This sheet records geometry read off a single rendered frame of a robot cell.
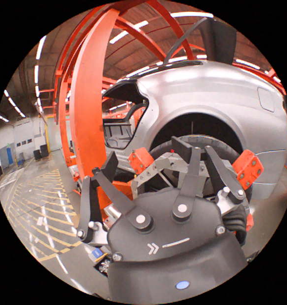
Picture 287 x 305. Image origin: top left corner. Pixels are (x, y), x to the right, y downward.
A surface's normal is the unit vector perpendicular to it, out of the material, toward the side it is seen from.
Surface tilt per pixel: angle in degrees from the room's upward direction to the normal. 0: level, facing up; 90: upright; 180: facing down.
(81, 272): 0
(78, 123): 90
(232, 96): 90
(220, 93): 90
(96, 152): 90
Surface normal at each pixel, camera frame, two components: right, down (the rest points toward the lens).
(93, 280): -0.04, -0.97
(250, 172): -0.58, 0.23
